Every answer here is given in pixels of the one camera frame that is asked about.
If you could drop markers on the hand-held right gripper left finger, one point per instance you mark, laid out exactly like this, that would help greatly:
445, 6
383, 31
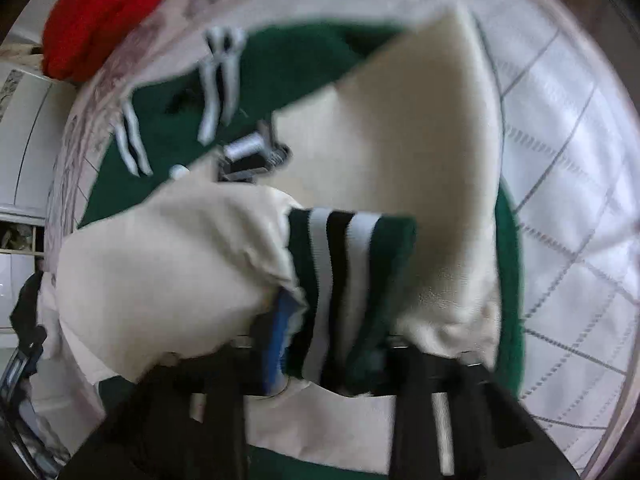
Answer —
284, 332

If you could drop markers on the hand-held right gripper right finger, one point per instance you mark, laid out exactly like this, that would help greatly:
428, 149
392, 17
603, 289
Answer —
415, 390

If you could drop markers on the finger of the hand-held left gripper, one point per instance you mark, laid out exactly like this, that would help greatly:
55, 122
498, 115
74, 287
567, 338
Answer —
250, 162

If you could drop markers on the green white striped sock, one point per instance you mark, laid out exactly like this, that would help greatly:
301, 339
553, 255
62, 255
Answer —
400, 160

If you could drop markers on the red cloth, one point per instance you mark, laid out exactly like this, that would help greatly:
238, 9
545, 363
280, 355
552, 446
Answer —
100, 15

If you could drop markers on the white cabinet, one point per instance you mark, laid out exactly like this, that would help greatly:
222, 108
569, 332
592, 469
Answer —
30, 135

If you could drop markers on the white floral quilted bedspread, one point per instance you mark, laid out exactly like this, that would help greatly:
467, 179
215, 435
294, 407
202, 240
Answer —
575, 185

